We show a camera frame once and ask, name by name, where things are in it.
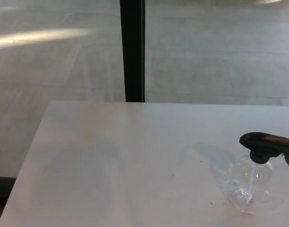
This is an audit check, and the black window frame post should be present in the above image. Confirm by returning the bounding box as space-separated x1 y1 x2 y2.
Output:
119 0 146 103

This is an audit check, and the black spray trigger lid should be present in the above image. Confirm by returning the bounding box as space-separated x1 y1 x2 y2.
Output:
239 132 289 208

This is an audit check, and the clear plastic spray bottle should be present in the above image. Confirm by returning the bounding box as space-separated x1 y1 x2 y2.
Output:
227 153 274 215

